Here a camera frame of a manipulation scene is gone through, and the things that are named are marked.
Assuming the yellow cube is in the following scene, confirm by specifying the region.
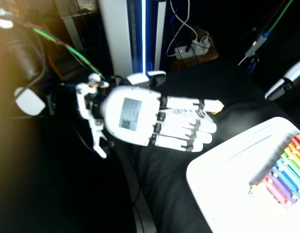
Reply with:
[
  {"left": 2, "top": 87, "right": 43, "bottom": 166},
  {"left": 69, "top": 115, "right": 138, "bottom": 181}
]
[{"left": 212, "top": 100, "right": 225, "bottom": 115}]

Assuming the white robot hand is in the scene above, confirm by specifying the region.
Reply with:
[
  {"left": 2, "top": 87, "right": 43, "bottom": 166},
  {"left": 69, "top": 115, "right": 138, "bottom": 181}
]
[
  {"left": 101, "top": 70, "right": 222, "bottom": 153},
  {"left": 265, "top": 60, "right": 300, "bottom": 101}
]

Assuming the black table cloth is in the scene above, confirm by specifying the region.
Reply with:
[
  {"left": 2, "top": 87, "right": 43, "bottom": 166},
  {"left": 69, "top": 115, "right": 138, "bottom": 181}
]
[{"left": 130, "top": 58, "right": 300, "bottom": 233}]

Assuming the green cable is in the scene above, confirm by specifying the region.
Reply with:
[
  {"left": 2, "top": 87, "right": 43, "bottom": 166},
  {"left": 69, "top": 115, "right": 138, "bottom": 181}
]
[
  {"left": 28, "top": 25, "right": 102, "bottom": 75},
  {"left": 253, "top": 0, "right": 295, "bottom": 32}
]

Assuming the white power strip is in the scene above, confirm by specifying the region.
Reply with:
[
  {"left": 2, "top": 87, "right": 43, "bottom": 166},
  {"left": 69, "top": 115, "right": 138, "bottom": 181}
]
[{"left": 175, "top": 38, "right": 211, "bottom": 59}]

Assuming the white inline adapter box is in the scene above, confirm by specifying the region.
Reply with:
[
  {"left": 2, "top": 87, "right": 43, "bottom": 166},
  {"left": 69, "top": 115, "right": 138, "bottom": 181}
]
[{"left": 245, "top": 33, "right": 269, "bottom": 58}]

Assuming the white power cable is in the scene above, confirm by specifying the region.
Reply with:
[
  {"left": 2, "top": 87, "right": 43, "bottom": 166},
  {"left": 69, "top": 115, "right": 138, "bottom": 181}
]
[{"left": 166, "top": 0, "right": 201, "bottom": 58}]

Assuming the rainbow wooden hand piano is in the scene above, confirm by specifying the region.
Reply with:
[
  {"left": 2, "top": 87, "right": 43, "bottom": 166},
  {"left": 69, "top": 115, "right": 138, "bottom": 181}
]
[{"left": 248, "top": 133, "right": 300, "bottom": 210}]

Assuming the brown cardboard box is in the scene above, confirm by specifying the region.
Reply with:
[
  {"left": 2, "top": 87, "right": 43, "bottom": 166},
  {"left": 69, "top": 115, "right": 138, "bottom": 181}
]
[{"left": 173, "top": 26, "right": 220, "bottom": 70}]

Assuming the white plastic tray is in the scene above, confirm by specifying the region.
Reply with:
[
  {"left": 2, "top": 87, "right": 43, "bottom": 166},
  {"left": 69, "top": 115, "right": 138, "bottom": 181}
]
[{"left": 186, "top": 116, "right": 300, "bottom": 233}]

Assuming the white column with light strip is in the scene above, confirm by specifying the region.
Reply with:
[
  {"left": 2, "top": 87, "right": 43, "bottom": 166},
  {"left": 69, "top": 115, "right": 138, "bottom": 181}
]
[{"left": 98, "top": 0, "right": 166, "bottom": 76}]

